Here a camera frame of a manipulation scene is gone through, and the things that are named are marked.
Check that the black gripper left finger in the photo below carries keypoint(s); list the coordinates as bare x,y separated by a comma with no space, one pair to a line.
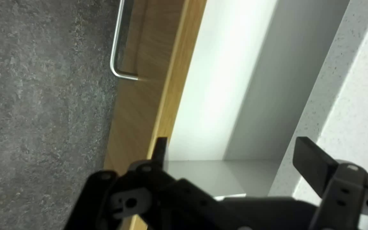
146,191

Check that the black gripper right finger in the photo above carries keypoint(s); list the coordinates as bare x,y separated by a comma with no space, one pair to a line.
342,185

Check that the white wooden-front drawer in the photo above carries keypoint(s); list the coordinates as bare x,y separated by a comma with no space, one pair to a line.
232,83

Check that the metal drawer handle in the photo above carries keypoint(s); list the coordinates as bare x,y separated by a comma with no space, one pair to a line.
120,40

